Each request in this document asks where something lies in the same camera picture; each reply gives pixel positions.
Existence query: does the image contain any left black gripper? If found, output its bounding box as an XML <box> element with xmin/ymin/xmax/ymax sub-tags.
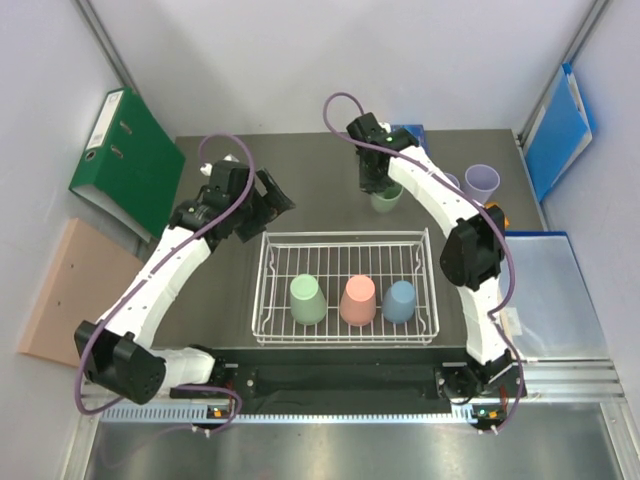
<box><xmin>230</xmin><ymin>168</ymin><xmax>294</xmax><ymax>242</ymax></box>

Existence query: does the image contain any green cup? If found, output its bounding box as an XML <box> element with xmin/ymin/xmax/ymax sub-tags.
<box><xmin>370</xmin><ymin>184</ymin><xmax>403</xmax><ymax>214</ymax></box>
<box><xmin>289</xmin><ymin>274</ymin><xmax>327</xmax><ymax>325</ymax></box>

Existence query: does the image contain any purple cup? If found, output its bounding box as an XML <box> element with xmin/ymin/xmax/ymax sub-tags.
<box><xmin>445</xmin><ymin>173</ymin><xmax>460</xmax><ymax>189</ymax></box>
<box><xmin>462</xmin><ymin>164</ymin><xmax>501</xmax><ymax>204</ymax></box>

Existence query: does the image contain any blue cup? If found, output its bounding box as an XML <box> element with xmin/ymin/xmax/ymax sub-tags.
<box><xmin>382</xmin><ymin>280</ymin><xmax>417</xmax><ymax>324</ymax></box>

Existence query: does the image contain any green cup front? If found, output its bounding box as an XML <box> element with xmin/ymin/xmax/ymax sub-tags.
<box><xmin>289</xmin><ymin>274</ymin><xmax>327</xmax><ymax>325</ymax></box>

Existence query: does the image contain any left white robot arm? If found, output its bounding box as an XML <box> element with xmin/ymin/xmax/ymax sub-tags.
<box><xmin>74</xmin><ymin>158</ymin><xmax>295</xmax><ymax>405</ymax></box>

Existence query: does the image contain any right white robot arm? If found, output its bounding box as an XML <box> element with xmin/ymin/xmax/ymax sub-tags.
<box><xmin>347</xmin><ymin>113</ymin><xmax>512</xmax><ymax>397</ymax></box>

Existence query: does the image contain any paperback book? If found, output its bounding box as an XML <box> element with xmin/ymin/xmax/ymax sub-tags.
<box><xmin>391</xmin><ymin>124</ymin><xmax>430</xmax><ymax>156</ymax></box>

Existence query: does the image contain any pink cup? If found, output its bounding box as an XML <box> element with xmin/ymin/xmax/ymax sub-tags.
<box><xmin>339</xmin><ymin>275</ymin><xmax>377</xmax><ymax>327</ymax></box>

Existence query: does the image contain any orange tag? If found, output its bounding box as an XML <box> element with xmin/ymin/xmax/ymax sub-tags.
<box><xmin>484</xmin><ymin>201</ymin><xmax>510</xmax><ymax>230</ymax></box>

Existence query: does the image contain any pink board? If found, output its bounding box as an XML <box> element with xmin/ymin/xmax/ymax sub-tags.
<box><xmin>18</xmin><ymin>218</ymin><xmax>142</xmax><ymax>367</ymax></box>

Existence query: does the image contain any blue folder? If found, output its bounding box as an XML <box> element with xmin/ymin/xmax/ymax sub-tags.
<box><xmin>524</xmin><ymin>63</ymin><xmax>596</xmax><ymax>202</ymax></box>

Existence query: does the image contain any clear plastic sleeve folder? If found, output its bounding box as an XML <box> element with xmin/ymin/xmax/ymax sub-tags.
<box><xmin>501</xmin><ymin>231</ymin><xmax>609</xmax><ymax>361</ymax></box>

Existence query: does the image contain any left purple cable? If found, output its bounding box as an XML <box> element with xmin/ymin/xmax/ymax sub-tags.
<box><xmin>73</xmin><ymin>133</ymin><xmax>257</xmax><ymax>415</ymax></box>

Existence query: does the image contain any purple cable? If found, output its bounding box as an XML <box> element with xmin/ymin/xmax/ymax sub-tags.
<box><xmin>73</xmin><ymin>133</ymin><xmax>257</xmax><ymax>415</ymax></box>
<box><xmin>322</xmin><ymin>91</ymin><xmax>526</xmax><ymax>401</ymax></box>

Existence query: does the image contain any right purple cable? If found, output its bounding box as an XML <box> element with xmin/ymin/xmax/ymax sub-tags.
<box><xmin>322</xmin><ymin>91</ymin><xmax>526</xmax><ymax>401</ymax></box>

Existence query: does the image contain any green ring binder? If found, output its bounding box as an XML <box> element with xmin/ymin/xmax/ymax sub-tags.
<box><xmin>69</xmin><ymin>88</ymin><xmax>185</xmax><ymax>242</ymax></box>

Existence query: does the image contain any white wire dish rack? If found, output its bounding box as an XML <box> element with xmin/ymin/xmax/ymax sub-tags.
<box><xmin>251</xmin><ymin>230</ymin><xmax>440</xmax><ymax>346</ymax></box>

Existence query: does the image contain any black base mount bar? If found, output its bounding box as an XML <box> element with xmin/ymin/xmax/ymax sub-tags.
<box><xmin>170</xmin><ymin>347</ymin><xmax>526</xmax><ymax>414</ymax></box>

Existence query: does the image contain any white cable duct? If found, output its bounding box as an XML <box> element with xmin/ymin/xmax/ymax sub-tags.
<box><xmin>101</xmin><ymin>402</ymin><xmax>478</xmax><ymax>425</ymax></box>

